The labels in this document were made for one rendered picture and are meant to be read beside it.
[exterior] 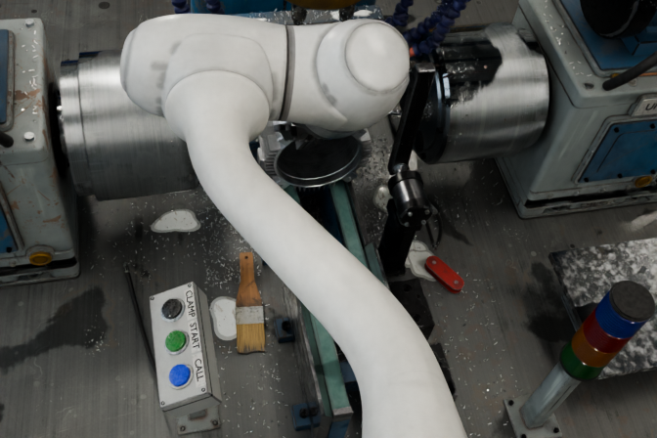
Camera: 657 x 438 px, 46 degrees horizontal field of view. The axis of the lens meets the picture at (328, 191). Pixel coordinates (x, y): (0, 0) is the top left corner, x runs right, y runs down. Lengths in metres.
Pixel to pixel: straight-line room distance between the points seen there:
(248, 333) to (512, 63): 0.66
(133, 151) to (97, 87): 0.11
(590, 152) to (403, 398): 1.01
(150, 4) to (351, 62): 1.24
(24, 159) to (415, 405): 0.79
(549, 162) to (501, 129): 0.16
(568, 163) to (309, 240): 0.95
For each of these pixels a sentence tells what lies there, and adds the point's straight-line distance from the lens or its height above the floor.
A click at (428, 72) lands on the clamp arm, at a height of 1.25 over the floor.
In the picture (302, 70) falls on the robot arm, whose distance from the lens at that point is 0.79.
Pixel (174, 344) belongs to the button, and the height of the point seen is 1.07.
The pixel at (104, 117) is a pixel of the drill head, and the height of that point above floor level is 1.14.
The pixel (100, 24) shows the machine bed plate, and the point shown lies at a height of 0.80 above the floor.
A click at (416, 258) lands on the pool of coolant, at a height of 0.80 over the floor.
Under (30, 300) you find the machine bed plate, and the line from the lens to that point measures 1.48.
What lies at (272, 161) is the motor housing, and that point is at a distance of 1.34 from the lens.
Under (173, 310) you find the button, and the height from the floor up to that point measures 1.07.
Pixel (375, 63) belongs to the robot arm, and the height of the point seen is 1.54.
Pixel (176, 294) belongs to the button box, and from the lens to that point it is 1.14.
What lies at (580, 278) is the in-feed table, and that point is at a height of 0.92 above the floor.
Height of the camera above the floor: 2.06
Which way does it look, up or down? 53 degrees down
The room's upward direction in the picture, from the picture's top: 10 degrees clockwise
